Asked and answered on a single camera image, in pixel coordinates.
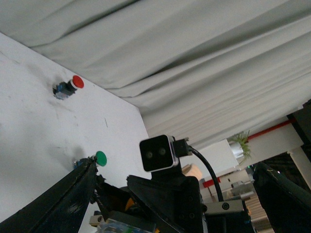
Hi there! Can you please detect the yellow push button switch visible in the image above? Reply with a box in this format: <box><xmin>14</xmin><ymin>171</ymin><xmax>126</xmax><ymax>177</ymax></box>
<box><xmin>89</xmin><ymin>195</ymin><xmax>158</xmax><ymax>233</ymax></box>

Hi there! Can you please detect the red push button switch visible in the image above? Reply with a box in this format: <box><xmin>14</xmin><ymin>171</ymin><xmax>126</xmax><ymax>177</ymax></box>
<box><xmin>52</xmin><ymin>75</ymin><xmax>85</xmax><ymax>100</ymax></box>

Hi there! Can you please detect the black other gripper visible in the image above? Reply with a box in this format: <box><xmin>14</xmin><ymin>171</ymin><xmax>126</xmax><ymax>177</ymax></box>
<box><xmin>91</xmin><ymin>167</ymin><xmax>207</xmax><ymax>233</ymax></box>

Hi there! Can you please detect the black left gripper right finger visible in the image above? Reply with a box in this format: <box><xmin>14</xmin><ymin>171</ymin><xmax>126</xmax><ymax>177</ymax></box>
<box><xmin>253</xmin><ymin>163</ymin><xmax>311</xmax><ymax>233</ymax></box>

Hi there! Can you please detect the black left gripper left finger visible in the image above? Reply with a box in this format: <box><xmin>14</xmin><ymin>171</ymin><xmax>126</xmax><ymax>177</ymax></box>
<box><xmin>0</xmin><ymin>158</ymin><xmax>97</xmax><ymax>233</ymax></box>

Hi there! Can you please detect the white pleated curtain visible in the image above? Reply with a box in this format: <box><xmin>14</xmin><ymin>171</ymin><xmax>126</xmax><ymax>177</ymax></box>
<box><xmin>0</xmin><ymin>0</ymin><xmax>311</xmax><ymax>147</ymax></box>

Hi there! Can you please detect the black camera cable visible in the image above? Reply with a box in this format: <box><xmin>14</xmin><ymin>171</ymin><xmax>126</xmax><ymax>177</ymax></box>
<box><xmin>174</xmin><ymin>137</ymin><xmax>225</xmax><ymax>202</ymax></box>

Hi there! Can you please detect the potted green plant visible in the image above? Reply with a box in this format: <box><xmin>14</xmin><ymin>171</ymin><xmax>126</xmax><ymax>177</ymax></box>
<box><xmin>228</xmin><ymin>131</ymin><xmax>251</xmax><ymax>165</ymax></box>

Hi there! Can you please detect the green push button switch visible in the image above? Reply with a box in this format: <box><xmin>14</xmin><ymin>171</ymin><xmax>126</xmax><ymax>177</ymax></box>
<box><xmin>72</xmin><ymin>151</ymin><xmax>107</xmax><ymax>169</ymax></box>

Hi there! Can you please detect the black depth camera box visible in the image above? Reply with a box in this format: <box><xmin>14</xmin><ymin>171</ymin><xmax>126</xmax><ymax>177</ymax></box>
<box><xmin>139</xmin><ymin>135</ymin><xmax>180</xmax><ymax>172</ymax></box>

